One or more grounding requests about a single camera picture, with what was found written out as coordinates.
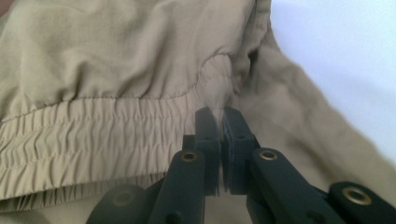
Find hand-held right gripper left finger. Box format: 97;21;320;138
182;106;222;197

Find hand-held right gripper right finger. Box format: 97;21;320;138
222;106;261;195

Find khaki drawstring shorts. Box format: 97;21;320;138
0;0;396;224

